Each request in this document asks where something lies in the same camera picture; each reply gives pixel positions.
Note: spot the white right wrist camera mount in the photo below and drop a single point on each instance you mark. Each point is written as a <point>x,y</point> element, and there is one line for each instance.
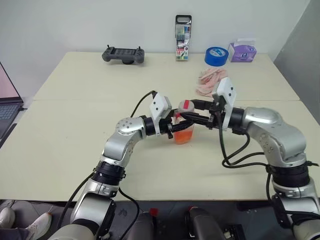
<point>226,92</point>

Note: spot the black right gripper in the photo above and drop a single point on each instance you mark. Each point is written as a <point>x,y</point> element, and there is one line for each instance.
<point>215,120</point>

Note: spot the black rounded shape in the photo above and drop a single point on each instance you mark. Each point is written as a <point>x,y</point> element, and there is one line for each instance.
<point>202,222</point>

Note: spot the small red block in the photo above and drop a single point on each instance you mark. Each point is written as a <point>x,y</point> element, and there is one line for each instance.
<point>153,212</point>

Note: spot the dark grey rounded shape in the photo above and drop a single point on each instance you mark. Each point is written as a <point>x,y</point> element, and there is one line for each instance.
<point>142,227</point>

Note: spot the pink white crumpled cloth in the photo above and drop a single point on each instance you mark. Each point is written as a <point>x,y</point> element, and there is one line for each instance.
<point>207,82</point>

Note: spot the purple tissue box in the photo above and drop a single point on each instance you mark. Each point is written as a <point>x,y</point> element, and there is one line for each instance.
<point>242,53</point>

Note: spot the blue tape roll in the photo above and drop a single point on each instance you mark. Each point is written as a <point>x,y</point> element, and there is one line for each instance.
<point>215,60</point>

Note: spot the white sneaker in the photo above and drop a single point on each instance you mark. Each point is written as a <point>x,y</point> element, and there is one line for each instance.
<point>6,217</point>
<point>40,225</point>

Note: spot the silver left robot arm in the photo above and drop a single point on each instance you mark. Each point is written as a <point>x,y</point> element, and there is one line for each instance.
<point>117,147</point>

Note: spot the marker pen pack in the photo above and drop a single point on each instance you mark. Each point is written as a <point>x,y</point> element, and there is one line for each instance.
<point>183,37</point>

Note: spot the dark grey laptop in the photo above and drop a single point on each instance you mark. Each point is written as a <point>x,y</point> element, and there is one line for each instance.
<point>7,112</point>

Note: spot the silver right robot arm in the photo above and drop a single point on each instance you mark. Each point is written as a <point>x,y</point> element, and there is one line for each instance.
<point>275,130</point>

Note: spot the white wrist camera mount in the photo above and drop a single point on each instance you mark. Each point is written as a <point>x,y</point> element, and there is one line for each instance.
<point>226,92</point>
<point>160,106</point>

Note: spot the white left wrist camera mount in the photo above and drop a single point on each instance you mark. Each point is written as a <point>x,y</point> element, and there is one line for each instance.
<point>160,106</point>

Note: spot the grey trouser leg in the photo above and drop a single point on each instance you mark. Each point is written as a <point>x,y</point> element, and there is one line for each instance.
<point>12,233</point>

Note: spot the clear drinking glass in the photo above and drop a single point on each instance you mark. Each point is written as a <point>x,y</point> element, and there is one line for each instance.
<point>183,137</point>

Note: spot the grey handheld remote controller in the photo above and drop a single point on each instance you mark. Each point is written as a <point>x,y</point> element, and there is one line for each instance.
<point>122,53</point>

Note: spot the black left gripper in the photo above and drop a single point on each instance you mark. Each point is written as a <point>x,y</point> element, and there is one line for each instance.
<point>165,125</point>

